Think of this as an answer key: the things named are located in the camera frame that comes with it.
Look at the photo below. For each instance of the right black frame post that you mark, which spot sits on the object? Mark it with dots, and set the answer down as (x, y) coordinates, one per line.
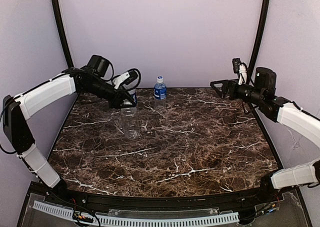
(259, 34)

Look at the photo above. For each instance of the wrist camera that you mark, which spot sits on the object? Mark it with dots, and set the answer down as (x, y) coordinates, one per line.
(128, 80)
(241, 69)

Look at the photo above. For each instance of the black front table rail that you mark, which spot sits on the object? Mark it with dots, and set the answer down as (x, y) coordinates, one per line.
(236, 201)

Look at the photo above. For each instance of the tall bottle blue cap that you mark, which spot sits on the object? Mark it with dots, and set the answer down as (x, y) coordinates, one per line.
(133, 93)

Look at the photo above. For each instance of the short bottle blue label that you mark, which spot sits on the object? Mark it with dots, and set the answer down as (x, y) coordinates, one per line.
(160, 94)

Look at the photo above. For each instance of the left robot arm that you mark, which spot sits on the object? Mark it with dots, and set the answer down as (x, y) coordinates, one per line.
(19, 110)

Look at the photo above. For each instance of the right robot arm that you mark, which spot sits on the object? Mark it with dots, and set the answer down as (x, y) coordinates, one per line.
(279, 110)

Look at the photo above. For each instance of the white slotted cable duct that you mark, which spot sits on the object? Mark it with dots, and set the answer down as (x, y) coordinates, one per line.
(128, 218)

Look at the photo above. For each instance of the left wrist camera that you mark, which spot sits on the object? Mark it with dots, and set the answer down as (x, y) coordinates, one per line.
(128, 80)

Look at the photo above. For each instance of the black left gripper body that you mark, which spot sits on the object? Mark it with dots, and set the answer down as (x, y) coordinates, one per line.
(116, 97)

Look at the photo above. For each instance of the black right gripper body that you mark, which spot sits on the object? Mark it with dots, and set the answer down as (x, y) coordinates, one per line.
(231, 89)

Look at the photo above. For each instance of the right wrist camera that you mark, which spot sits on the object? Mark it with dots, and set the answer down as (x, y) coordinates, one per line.
(241, 69)

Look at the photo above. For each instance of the clear bottle white cap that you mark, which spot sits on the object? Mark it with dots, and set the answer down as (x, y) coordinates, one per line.
(129, 119)

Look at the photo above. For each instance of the black frame post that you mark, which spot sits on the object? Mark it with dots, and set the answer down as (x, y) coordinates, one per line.
(62, 33)
(259, 34)

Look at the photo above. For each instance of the left black frame post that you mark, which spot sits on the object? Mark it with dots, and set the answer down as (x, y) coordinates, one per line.
(62, 33)

